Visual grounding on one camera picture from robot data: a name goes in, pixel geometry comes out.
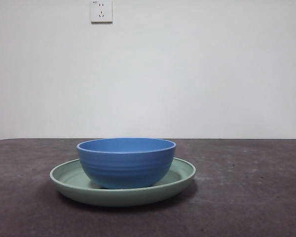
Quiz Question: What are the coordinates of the blue ribbed bowl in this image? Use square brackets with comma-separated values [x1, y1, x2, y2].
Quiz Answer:
[76, 137, 177, 190]

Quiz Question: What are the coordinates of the pale green round plate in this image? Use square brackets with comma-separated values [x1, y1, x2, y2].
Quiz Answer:
[49, 158, 197, 207]

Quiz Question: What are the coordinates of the white wall socket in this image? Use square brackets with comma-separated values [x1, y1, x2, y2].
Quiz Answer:
[90, 0, 113, 25]

